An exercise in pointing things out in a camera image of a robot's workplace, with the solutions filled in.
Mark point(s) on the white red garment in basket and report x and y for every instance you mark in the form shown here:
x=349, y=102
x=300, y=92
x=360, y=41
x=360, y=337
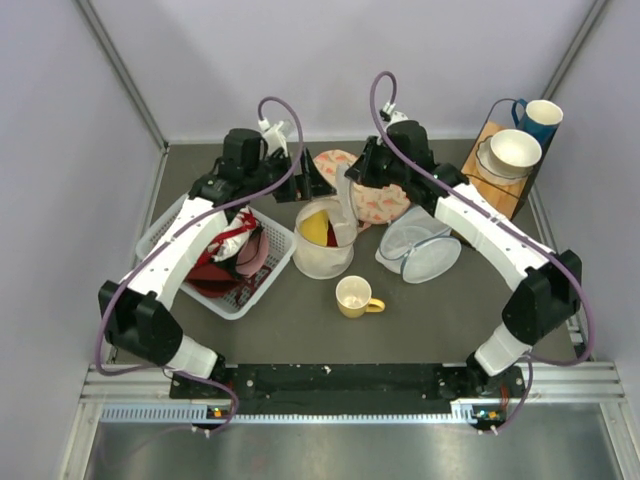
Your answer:
x=231, y=240

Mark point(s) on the pink tulip print laundry bag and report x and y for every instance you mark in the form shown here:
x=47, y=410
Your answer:
x=372, y=206

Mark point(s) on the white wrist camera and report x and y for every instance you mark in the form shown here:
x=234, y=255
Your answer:
x=277, y=132
x=390, y=115

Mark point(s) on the dark red bra in bag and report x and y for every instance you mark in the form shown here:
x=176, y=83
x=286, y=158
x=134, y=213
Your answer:
x=331, y=238

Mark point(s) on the yellow bra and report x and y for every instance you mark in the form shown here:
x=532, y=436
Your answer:
x=314, y=228

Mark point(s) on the grey slotted cable duct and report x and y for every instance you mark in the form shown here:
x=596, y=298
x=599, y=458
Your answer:
x=203, y=414

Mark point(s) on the white ceramic bowl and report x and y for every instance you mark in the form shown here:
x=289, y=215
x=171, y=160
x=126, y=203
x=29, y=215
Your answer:
x=513, y=152

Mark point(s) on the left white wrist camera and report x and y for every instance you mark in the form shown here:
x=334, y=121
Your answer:
x=277, y=132

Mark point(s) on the beige cylindrical mesh laundry bag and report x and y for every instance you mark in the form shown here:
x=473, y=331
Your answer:
x=323, y=263

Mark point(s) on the white scalloped plate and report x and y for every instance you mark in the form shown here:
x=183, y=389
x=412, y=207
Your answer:
x=491, y=171

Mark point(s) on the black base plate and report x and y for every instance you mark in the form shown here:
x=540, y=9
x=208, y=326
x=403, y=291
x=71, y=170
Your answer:
x=359, y=389

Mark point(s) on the blue mug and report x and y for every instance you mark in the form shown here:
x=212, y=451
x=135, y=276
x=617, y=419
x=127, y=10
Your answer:
x=539, y=118

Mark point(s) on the dark red bra in basket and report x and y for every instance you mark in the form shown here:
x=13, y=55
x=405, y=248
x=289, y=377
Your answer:
x=213, y=279

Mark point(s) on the yellow mug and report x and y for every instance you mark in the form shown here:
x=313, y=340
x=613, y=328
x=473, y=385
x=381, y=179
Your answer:
x=354, y=297

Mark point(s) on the pink bra in basket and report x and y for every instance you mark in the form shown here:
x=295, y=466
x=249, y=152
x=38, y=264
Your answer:
x=254, y=253

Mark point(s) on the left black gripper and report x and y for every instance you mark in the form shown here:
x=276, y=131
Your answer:
x=305, y=185

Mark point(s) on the black wire wooden shelf rack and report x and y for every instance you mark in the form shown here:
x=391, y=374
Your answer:
x=508, y=200

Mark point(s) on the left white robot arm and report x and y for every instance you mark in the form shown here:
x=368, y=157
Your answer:
x=136, y=313

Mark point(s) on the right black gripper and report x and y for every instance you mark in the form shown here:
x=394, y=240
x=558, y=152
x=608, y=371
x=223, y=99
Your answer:
x=361, y=172

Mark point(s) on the white plastic basket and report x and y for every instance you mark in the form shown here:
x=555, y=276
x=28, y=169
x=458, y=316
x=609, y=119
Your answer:
x=231, y=298

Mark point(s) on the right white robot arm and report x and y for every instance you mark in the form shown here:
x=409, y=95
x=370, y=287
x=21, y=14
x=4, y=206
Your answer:
x=545, y=284

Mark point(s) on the white blue-trimmed mesh laundry bag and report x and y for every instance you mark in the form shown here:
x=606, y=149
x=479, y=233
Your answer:
x=418, y=247

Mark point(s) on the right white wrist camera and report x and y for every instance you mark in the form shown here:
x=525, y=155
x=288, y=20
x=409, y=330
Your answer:
x=390, y=115

